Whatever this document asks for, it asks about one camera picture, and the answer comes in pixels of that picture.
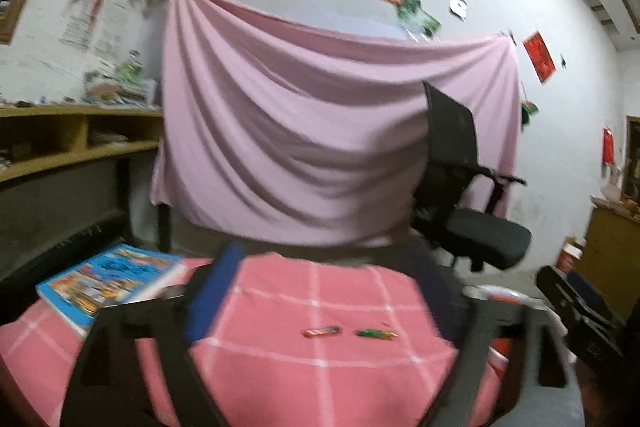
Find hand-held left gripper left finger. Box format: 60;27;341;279
60;242;246;427

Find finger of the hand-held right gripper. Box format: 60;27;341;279
536;264;626;328

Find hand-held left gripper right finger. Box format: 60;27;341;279
400;242;586;427

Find red white carton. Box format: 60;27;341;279
556;243;585;275

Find wooden cabinet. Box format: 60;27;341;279
582;194;640;323

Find blue cartoon book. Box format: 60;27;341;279
36;243;187;339

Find pink checkered tablecloth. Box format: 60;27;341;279
0;254;506;427

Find red hanging ornament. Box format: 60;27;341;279
602;127;617;165

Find black office chair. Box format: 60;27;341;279
411;81;532;272

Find green hanging ornament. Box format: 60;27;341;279
520;99;540;128

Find pink hanging sheet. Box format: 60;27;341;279
151;0;525;248

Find wooden shelf unit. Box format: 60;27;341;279
0;104;166;268

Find stack of books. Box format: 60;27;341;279
82;72;158;108

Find glass jar green contents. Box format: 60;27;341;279
117;51;143;82

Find red wall poster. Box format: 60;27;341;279
522;30;557;84

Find green wall photos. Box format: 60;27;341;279
397;0;441;40

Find white wall calendar poster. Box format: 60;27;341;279
60;0;126;58

